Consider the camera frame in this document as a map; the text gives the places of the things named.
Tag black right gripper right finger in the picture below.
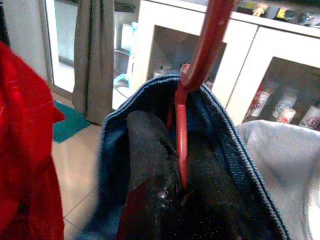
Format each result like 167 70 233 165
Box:
186 142 253 240

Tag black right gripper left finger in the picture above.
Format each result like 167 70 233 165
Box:
117 109 187 240

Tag blue denim jeans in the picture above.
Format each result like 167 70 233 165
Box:
74 74 292 240

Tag white denim pants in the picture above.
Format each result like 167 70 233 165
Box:
236 119 320 240

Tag red plastic clothes hanger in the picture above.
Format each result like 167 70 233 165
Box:
166 0 237 191

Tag teal white toy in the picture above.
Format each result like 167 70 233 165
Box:
113 21 140 90

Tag teal floor mat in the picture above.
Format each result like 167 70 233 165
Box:
52 99 93 145

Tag white printed cup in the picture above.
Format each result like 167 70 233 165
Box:
272 94 298 112
298 106 320 130
249 84 272 118
277 107 297 125

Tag grey-brown curtain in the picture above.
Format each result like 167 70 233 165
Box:
72 0 117 126

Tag red T-shirt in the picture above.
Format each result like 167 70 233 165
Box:
0 41 66 240

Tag glass balcony door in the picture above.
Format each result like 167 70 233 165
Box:
39 0 81 95

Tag white glass-door cabinet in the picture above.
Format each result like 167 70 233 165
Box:
112 0 320 132

